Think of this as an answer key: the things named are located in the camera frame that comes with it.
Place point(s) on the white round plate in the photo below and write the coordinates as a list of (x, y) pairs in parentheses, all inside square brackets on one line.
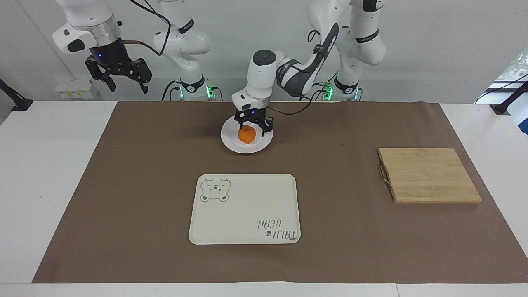
[(247, 147)]

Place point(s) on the wooden cutting board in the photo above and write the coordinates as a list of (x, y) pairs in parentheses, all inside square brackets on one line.
[(429, 175)]

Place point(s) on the orange fruit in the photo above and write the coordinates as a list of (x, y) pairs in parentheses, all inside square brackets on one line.
[(247, 135)]

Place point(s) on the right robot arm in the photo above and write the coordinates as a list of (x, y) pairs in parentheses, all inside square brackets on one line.
[(187, 41)]

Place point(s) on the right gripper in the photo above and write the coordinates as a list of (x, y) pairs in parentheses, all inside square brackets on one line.
[(110, 53)]

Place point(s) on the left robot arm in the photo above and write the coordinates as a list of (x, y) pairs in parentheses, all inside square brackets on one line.
[(262, 76)]

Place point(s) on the white tray with bear print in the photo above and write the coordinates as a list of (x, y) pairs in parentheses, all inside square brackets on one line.
[(247, 206)]

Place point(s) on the black stand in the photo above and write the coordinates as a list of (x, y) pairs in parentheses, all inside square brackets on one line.
[(505, 106), (18, 103)]

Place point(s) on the white socket box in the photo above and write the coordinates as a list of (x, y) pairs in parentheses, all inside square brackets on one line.
[(74, 88)]

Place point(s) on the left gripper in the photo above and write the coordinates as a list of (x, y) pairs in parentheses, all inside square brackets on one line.
[(252, 113)]

